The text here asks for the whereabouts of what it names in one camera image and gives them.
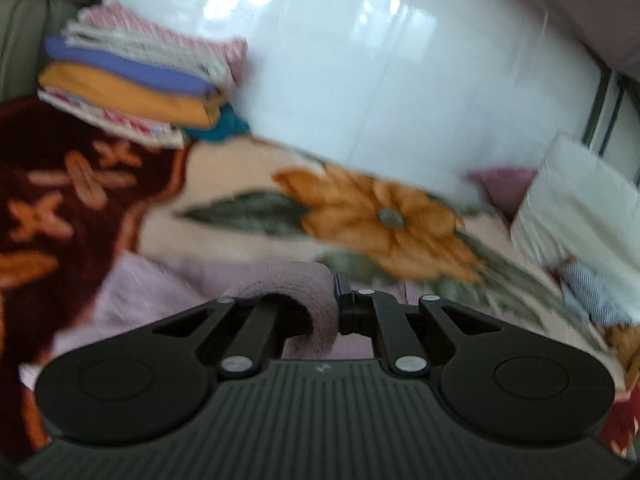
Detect floral plush blanket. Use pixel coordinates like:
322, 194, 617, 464
0, 95, 640, 461

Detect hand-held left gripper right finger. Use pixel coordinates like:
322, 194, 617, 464
333, 272, 502, 377

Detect stack of folded clothes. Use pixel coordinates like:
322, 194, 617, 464
37, 0, 251, 151

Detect dark metal frame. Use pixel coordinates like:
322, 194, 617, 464
580, 67, 640, 186

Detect mauve pillow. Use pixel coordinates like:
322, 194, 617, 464
467, 166, 538, 221

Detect blue striped cloth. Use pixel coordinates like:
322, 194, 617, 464
555, 257, 636, 328

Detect lavender fleece garment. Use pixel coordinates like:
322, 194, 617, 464
20, 252, 426, 388

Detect white folded cloth stack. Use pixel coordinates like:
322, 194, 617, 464
510, 132, 640, 286

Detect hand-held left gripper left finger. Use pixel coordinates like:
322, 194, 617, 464
152, 295, 282, 377

